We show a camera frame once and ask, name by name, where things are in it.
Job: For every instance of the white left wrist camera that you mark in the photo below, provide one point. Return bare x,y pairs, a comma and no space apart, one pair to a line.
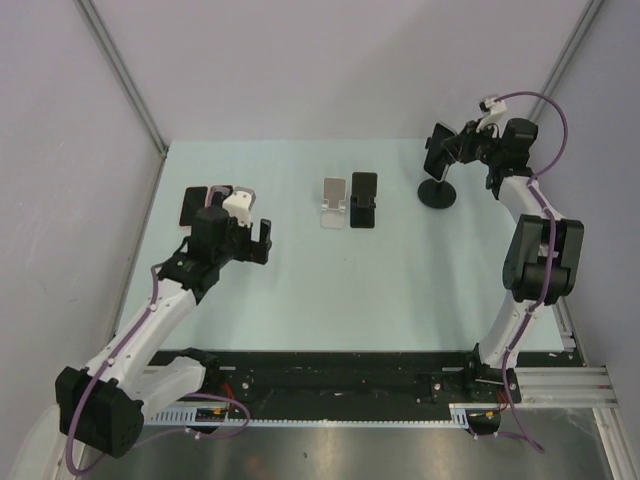
239,204

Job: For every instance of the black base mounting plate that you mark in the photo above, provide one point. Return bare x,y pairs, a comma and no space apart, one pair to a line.
330,380

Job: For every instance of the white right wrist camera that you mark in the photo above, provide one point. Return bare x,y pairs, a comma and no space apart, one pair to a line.
492,108

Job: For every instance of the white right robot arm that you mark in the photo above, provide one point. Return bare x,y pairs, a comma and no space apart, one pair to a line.
541,262

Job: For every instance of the black folding phone stand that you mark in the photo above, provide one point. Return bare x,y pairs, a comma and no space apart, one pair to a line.
362,200

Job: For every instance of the pink cased smartphone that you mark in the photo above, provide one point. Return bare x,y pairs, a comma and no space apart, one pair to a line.
193,200
218,194

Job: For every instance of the white slotted cable duct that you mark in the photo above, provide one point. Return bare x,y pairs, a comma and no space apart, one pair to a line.
414,415

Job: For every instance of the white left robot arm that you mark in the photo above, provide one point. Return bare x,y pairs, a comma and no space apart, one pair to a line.
105,404

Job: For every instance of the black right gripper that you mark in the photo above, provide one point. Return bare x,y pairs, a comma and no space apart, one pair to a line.
460,145

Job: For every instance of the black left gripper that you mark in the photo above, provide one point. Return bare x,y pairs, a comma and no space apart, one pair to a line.
253,251

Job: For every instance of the black round base phone stand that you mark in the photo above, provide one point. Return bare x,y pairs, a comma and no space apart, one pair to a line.
435,194

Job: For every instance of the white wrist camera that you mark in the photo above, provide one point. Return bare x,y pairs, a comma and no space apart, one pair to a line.
492,108
239,204

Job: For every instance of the silver folding phone stand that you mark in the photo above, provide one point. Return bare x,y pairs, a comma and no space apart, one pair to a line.
333,210

